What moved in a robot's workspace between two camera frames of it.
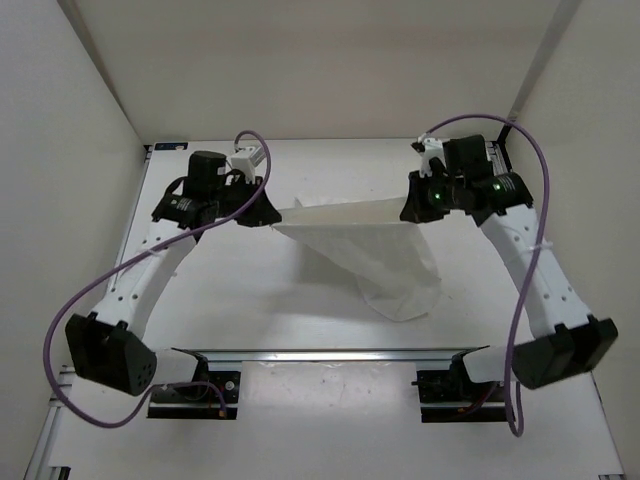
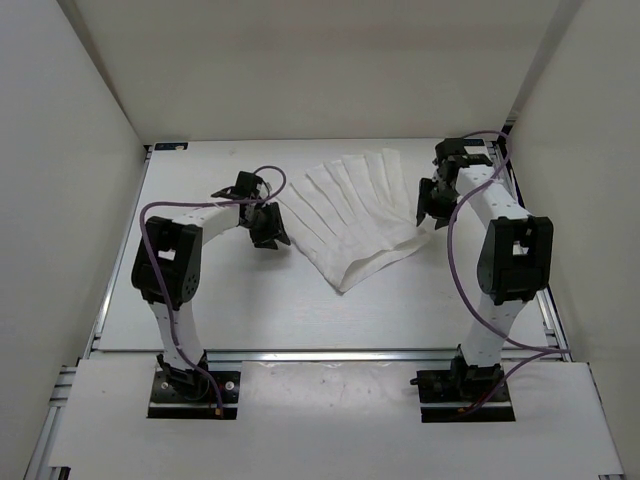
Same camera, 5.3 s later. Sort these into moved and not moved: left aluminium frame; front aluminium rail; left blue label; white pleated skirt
Moved: white pleated skirt
Not moved: left aluminium frame; left blue label; front aluminium rail
